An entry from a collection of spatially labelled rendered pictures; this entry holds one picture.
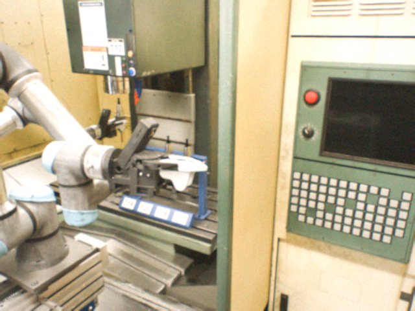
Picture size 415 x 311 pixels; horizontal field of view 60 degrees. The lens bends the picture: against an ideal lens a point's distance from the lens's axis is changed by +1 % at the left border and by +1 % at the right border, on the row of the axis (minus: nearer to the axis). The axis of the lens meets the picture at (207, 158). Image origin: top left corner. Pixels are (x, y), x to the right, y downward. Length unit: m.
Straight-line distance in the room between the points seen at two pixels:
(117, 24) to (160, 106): 0.85
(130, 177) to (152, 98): 1.84
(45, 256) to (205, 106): 1.51
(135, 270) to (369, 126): 1.23
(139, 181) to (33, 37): 2.41
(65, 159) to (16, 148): 2.21
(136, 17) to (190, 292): 1.27
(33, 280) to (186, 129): 1.56
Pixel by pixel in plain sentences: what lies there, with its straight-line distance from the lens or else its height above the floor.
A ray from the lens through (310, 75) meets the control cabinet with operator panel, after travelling 1.34.
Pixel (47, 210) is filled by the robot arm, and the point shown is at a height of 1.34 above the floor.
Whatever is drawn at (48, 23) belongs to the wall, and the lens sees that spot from 3.15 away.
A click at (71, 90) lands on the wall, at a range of 3.26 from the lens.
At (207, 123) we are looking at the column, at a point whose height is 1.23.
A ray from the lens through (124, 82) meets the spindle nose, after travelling 2.08.
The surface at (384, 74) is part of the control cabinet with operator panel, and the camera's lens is 1.30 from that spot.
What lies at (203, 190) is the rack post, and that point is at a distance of 1.82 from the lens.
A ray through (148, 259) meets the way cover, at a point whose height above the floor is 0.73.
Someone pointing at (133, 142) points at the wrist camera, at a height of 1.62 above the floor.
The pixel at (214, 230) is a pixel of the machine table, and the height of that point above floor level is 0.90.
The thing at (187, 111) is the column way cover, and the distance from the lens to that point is 2.40.
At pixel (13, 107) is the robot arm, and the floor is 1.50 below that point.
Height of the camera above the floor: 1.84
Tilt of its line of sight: 20 degrees down
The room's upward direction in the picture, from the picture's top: straight up
